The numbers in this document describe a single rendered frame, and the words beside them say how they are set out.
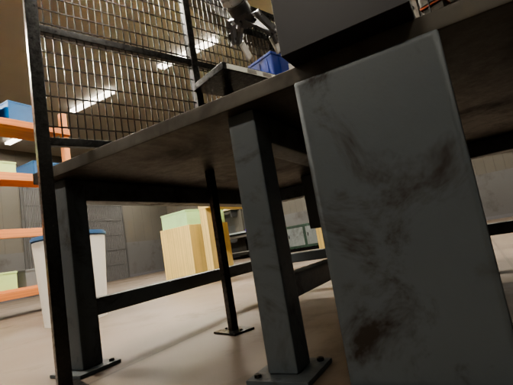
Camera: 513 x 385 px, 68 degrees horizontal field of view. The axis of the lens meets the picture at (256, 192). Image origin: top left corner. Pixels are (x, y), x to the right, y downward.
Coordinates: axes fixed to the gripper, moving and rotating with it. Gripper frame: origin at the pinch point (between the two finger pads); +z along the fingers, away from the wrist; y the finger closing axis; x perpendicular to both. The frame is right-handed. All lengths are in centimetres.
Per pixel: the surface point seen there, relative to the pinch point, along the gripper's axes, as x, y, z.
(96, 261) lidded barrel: -67, -173, 91
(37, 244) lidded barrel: -76, -196, 58
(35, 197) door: 104, -965, 290
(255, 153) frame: -56, 29, -4
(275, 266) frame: -78, 36, 13
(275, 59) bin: 22.0, -13.6, 16.0
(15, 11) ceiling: 168, -451, -45
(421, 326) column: -83, 69, 16
